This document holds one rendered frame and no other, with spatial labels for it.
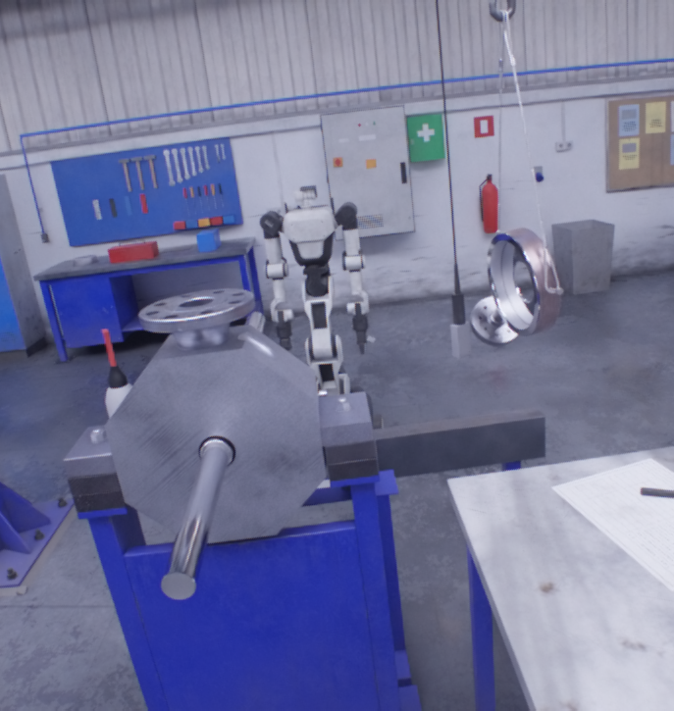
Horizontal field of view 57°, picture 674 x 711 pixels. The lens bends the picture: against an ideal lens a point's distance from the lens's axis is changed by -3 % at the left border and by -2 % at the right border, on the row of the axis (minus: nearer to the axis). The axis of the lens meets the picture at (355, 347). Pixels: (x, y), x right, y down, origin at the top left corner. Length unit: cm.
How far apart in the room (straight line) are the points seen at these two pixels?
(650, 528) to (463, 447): 67
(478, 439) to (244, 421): 80
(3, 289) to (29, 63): 220
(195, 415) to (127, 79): 569
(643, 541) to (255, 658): 104
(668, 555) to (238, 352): 99
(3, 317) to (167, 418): 565
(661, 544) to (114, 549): 126
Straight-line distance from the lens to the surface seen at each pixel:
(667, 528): 156
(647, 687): 121
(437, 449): 197
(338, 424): 149
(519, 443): 203
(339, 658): 191
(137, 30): 696
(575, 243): 651
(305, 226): 352
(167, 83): 685
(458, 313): 238
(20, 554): 354
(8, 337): 712
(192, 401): 147
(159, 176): 677
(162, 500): 160
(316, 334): 360
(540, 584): 137
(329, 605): 178
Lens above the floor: 174
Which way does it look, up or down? 19 degrees down
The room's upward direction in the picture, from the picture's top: 7 degrees counter-clockwise
